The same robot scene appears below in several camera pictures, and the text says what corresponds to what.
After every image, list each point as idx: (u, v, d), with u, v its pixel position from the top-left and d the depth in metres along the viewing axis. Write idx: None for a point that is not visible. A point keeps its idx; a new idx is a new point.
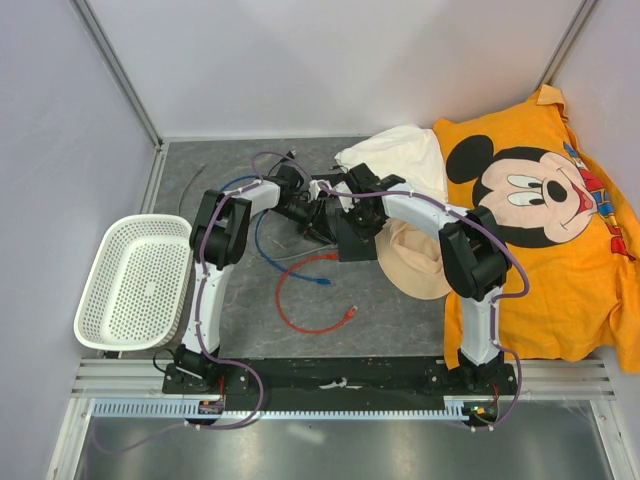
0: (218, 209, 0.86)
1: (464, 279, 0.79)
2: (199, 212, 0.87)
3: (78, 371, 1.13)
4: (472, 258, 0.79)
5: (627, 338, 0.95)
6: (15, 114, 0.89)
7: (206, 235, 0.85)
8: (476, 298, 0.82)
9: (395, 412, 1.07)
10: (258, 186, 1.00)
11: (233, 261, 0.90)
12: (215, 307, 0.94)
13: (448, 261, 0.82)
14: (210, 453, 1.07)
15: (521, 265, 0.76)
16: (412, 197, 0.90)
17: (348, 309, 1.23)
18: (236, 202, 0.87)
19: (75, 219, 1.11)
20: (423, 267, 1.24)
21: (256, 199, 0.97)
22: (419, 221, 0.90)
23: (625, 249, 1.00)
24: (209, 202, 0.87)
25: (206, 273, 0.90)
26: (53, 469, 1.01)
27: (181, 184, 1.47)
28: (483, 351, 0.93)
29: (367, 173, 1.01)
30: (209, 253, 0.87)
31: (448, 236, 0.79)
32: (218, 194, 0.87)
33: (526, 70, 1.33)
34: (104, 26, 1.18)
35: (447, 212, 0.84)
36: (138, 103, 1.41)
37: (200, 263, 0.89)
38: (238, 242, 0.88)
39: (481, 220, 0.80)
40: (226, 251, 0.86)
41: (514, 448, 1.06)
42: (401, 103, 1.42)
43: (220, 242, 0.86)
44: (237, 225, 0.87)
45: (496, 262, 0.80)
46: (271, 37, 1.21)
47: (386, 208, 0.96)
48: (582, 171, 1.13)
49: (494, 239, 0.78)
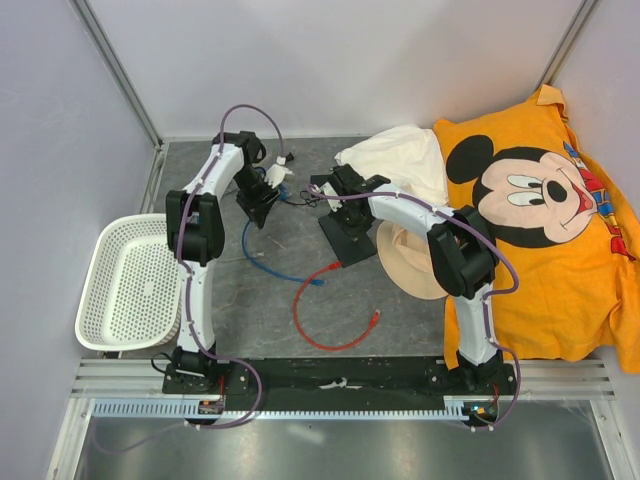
0: (187, 207, 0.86)
1: (454, 279, 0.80)
2: (168, 219, 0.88)
3: (78, 372, 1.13)
4: (461, 258, 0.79)
5: (626, 338, 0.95)
6: (16, 114, 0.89)
7: (182, 236, 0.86)
8: (466, 296, 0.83)
9: (395, 412, 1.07)
10: (219, 159, 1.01)
11: (216, 255, 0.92)
12: (206, 304, 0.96)
13: (437, 262, 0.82)
14: (210, 453, 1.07)
15: (510, 263, 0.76)
16: (399, 197, 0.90)
17: (372, 315, 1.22)
18: (201, 201, 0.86)
19: (75, 218, 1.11)
20: (424, 267, 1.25)
21: (221, 175, 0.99)
22: (407, 222, 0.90)
23: (625, 249, 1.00)
24: (174, 205, 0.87)
25: (190, 271, 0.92)
26: (53, 469, 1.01)
27: (181, 184, 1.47)
28: (481, 350, 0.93)
29: (351, 174, 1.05)
30: (190, 251, 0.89)
31: (437, 237, 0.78)
32: (181, 194, 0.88)
33: (526, 70, 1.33)
34: (105, 26, 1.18)
35: (434, 213, 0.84)
36: (138, 103, 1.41)
37: (183, 263, 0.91)
38: (216, 237, 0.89)
39: (468, 219, 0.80)
40: (208, 246, 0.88)
41: (515, 448, 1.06)
42: (401, 104, 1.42)
43: (197, 239, 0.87)
44: (208, 220, 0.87)
45: (484, 260, 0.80)
46: (270, 36, 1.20)
47: (373, 210, 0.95)
48: (582, 171, 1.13)
49: (482, 237, 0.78)
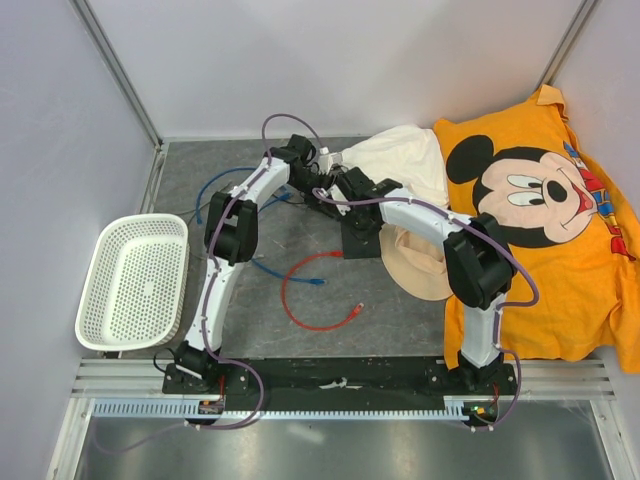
0: (227, 210, 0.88)
1: (471, 288, 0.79)
2: (209, 216, 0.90)
3: (78, 372, 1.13)
4: (478, 268, 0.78)
5: (627, 339, 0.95)
6: (16, 114, 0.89)
7: (217, 235, 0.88)
8: (480, 305, 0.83)
9: (395, 412, 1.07)
10: (266, 171, 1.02)
11: (245, 257, 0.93)
12: (222, 304, 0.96)
13: (454, 271, 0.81)
14: (209, 453, 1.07)
15: (527, 273, 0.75)
16: (411, 203, 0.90)
17: (354, 306, 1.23)
18: (244, 205, 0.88)
19: (74, 218, 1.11)
20: (428, 267, 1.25)
21: (264, 188, 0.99)
22: (420, 228, 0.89)
23: (625, 249, 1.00)
24: (218, 205, 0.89)
25: (217, 268, 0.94)
26: (53, 469, 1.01)
27: (181, 184, 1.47)
28: (485, 354, 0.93)
29: (360, 178, 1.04)
30: (222, 250, 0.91)
31: (455, 246, 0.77)
32: (226, 196, 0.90)
33: (526, 71, 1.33)
34: (105, 26, 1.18)
35: (450, 220, 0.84)
36: (138, 103, 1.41)
37: (211, 258, 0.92)
38: (250, 241, 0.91)
39: (486, 229, 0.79)
40: (240, 249, 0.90)
41: (515, 448, 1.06)
42: (400, 104, 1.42)
43: (231, 242, 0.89)
44: (245, 226, 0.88)
45: (500, 271, 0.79)
46: (270, 36, 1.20)
47: (384, 214, 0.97)
48: (582, 171, 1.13)
49: (501, 247, 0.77)
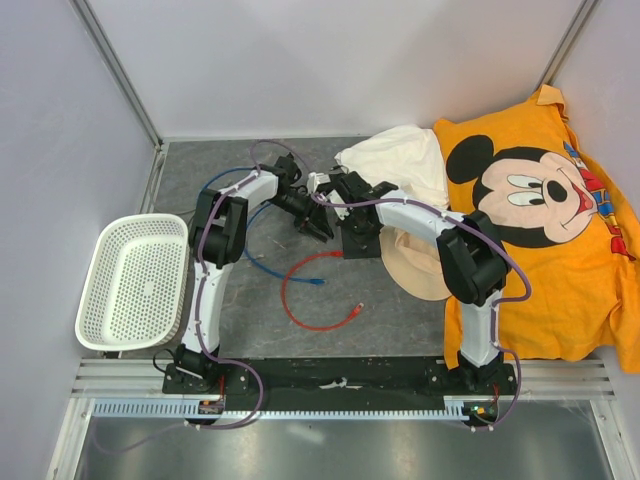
0: (216, 208, 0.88)
1: (466, 285, 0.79)
2: (197, 213, 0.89)
3: (78, 371, 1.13)
4: (472, 265, 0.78)
5: (626, 338, 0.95)
6: (16, 114, 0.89)
7: (205, 235, 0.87)
8: (477, 303, 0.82)
9: (395, 412, 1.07)
10: (255, 177, 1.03)
11: (232, 260, 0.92)
12: (215, 306, 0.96)
13: (448, 269, 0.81)
14: (209, 452, 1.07)
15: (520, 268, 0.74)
16: (407, 204, 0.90)
17: (354, 306, 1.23)
18: (233, 202, 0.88)
19: (75, 218, 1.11)
20: (428, 267, 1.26)
21: (254, 193, 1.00)
22: (416, 228, 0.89)
23: (625, 249, 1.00)
24: (206, 201, 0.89)
25: (205, 271, 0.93)
26: (53, 469, 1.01)
27: (181, 184, 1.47)
28: (484, 353, 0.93)
29: (359, 182, 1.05)
30: (208, 252, 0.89)
31: (447, 243, 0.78)
32: (215, 193, 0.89)
33: (526, 71, 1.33)
34: (105, 26, 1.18)
35: (443, 219, 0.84)
36: (138, 103, 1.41)
37: (199, 261, 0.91)
38: (237, 242, 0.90)
39: (479, 225, 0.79)
40: (226, 250, 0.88)
41: (515, 448, 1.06)
42: (400, 104, 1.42)
43: (219, 242, 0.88)
44: (234, 225, 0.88)
45: (495, 267, 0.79)
46: (270, 36, 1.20)
47: (380, 214, 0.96)
48: (582, 171, 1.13)
49: (493, 243, 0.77)
